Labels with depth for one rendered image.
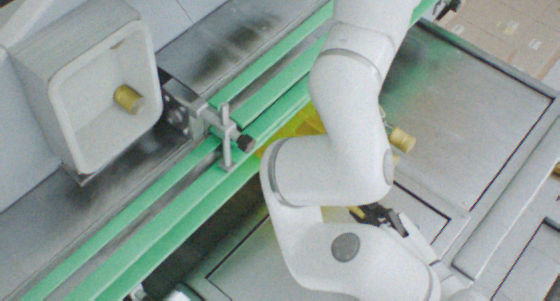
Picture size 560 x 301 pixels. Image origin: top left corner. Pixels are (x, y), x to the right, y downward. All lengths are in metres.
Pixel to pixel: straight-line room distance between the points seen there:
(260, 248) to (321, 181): 0.52
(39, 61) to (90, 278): 0.34
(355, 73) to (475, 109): 0.84
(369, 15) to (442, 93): 0.82
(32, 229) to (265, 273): 0.42
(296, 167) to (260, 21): 0.49
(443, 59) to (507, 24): 3.72
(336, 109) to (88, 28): 0.39
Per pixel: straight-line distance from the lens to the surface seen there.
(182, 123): 1.07
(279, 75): 1.08
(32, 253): 1.03
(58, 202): 1.06
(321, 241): 0.75
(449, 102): 1.51
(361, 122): 0.66
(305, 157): 0.70
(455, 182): 1.37
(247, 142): 0.96
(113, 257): 1.01
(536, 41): 5.25
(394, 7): 0.72
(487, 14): 5.33
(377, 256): 0.71
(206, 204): 1.12
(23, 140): 1.01
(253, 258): 1.18
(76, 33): 0.90
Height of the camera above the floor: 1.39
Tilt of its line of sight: 21 degrees down
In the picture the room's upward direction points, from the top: 125 degrees clockwise
